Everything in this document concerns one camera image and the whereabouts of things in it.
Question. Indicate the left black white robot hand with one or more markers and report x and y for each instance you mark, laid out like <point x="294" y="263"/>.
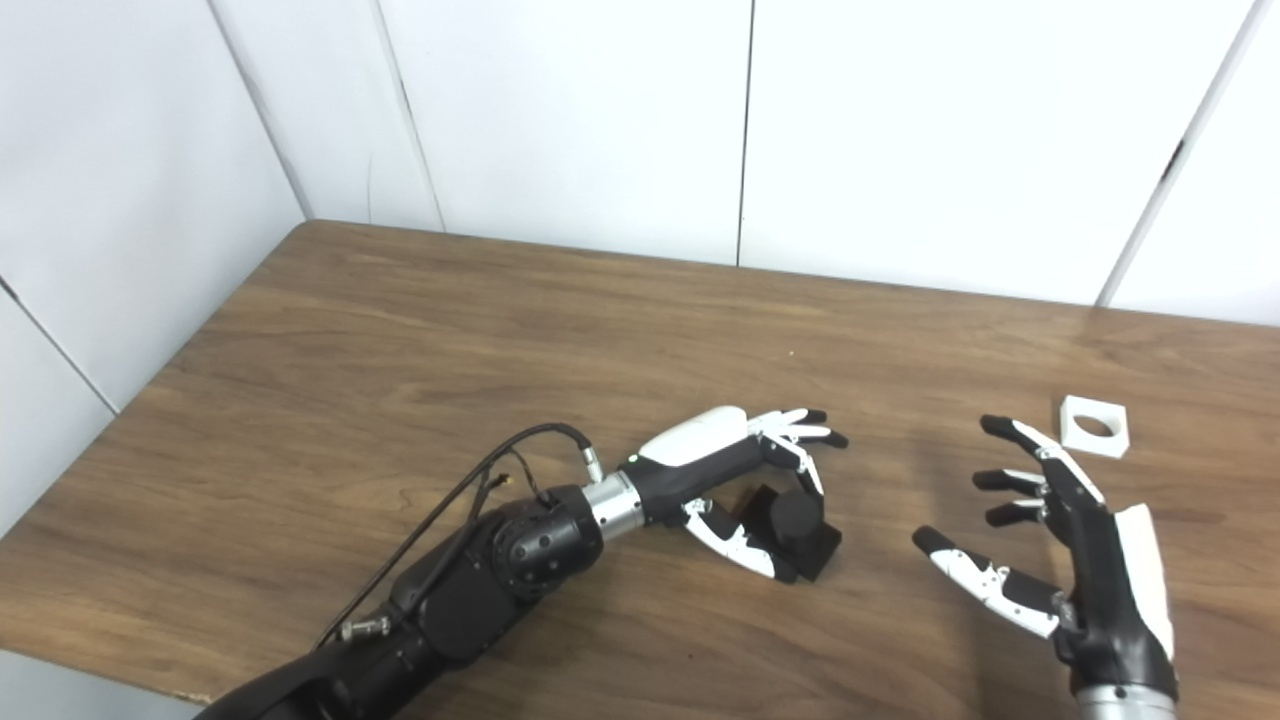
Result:
<point x="700" y="440"/>

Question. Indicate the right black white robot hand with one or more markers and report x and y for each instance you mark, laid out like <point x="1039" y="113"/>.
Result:
<point x="1115" y="590"/>

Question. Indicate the black peg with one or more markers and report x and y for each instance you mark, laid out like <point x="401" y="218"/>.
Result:
<point x="795" y="520"/>

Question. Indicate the white square piece with hole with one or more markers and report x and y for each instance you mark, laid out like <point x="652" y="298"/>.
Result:
<point x="1095" y="447"/>

